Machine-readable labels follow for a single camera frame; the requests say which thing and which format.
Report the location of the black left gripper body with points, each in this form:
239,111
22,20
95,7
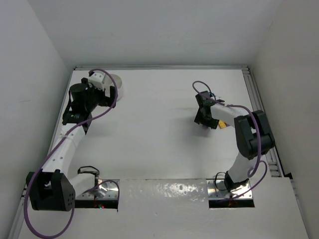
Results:
109,100

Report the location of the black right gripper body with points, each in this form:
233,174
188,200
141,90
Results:
205,120

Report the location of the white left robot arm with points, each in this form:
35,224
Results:
52,189

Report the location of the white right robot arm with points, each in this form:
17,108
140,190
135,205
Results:
253,134

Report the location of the yellow lego brick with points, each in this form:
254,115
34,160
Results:
222,125

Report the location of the white round divided container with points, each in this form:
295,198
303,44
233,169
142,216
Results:
108,83

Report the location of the aluminium frame rail back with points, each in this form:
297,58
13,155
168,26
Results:
164,67

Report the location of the aluminium frame rail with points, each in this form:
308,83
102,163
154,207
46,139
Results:
164,67
268,141

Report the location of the aluminium frame rail right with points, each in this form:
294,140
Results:
268,141

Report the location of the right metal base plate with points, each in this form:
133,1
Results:
217,191

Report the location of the metal base plate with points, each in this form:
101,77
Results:
106,190
217,191

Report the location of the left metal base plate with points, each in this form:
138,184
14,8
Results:
106,190

